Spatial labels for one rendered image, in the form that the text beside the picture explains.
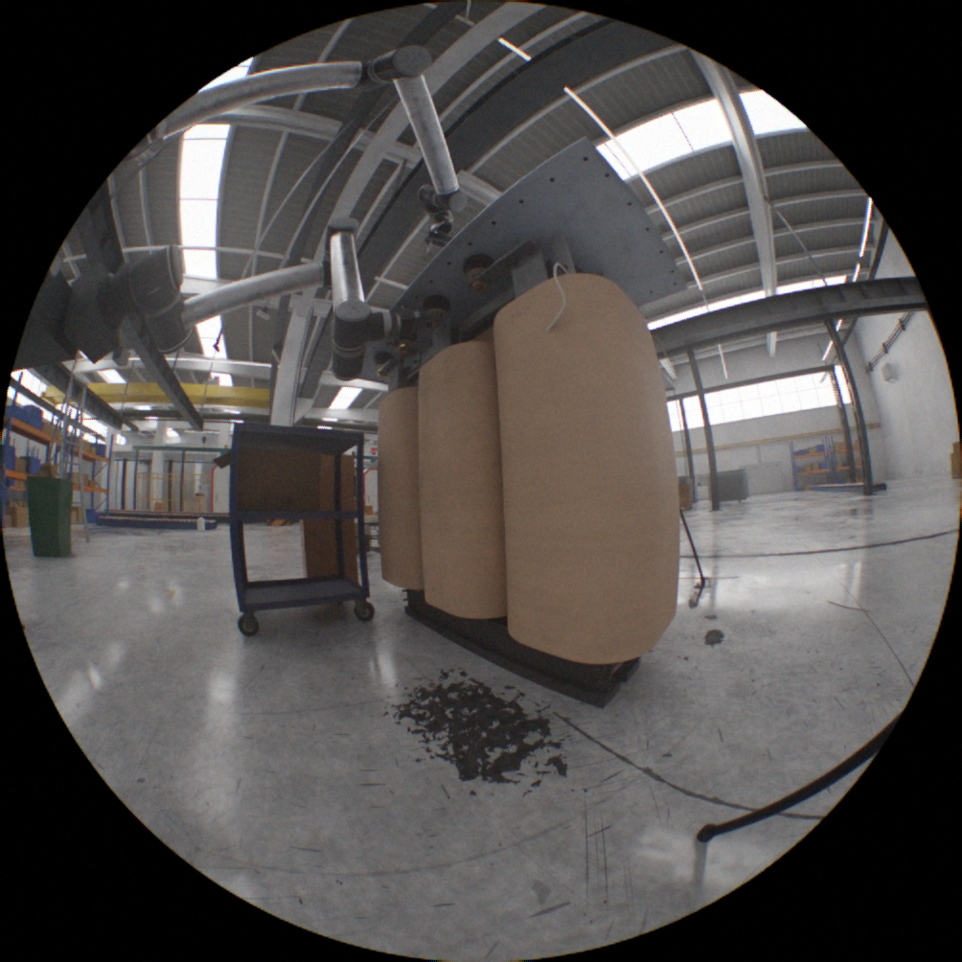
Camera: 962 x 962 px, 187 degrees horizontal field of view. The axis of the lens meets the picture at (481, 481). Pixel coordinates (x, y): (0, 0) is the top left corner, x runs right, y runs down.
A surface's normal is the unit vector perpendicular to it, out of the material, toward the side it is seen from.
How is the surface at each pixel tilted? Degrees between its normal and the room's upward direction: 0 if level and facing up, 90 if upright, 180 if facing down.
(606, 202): 180
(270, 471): 90
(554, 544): 90
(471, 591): 90
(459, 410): 90
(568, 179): 180
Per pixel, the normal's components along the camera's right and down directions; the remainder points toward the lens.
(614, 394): -0.04, -0.08
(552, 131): 0.11, 0.99
